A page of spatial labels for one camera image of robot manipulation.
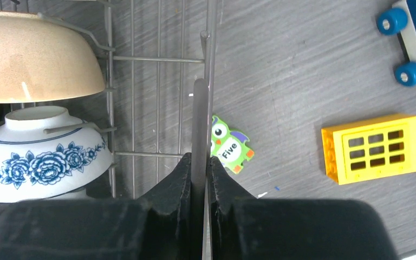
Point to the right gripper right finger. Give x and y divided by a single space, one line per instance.
245 227

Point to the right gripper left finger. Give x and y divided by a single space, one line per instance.
154 226

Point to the plain beige bowl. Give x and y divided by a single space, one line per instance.
42 61

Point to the blue floral white bowl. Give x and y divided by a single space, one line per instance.
45 152

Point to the toy block car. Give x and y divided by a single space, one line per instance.
400 19

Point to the yellow window toy block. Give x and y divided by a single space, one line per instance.
370 149

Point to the grey wire dish rack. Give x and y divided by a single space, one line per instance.
153 110

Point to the green owl puzzle piece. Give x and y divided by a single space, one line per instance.
229 145

